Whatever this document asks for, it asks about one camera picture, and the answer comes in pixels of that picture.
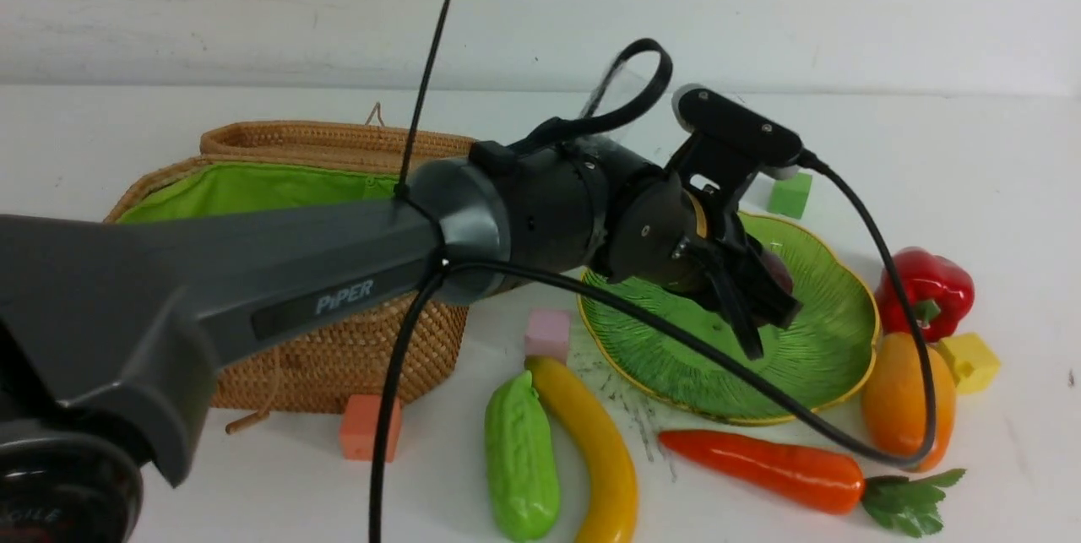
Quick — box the orange carrot with leaves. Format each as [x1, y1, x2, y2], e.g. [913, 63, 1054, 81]
[657, 429, 967, 538]

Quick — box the green foam cube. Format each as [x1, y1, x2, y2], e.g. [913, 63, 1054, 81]
[768, 172, 813, 220]

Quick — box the woven rattan basket lid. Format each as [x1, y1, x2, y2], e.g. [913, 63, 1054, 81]
[199, 103, 478, 175]

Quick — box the green bitter gourd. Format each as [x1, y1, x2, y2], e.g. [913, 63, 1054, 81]
[484, 371, 562, 542]

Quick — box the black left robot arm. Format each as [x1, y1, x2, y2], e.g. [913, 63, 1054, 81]
[3, 140, 801, 542]

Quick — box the orange foam cube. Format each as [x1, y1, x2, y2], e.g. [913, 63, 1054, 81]
[339, 394, 402, 463]

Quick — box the green glass leaf plate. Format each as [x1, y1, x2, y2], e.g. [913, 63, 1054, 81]
[579, 212, 880, 426]

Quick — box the dark purple mangosteen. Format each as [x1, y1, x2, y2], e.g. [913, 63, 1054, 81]
[760, 247, 802, 329]

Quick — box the woven rattan basket green lining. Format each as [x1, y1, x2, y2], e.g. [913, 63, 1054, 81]
[103, 156, 471, 418]

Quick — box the black zip tie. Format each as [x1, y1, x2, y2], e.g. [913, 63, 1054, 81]
[393, 0, 452, 199]

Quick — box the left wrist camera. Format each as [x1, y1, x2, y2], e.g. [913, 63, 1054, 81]
[671, 84, 806, 181]

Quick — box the black camera cable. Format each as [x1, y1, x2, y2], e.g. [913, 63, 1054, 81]
[368, 150, 938, 543]

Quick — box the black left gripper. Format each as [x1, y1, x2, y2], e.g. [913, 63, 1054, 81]
[591, 172, 802, 360]

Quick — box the yellow banana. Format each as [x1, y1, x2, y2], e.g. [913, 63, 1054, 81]
[524, 356, 638, 542]

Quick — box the yellow foam cube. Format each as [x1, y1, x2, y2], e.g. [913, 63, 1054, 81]
[936, 333, 1002, 394]

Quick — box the red bell pepper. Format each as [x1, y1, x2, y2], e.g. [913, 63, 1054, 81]
[875, 247, 975, 344]

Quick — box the orange yellow mango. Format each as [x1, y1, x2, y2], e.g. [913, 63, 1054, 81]
[860, 332, 958, 471]

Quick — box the pink foam cube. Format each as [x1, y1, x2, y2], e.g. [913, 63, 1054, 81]
[524, 309, 572, 365]

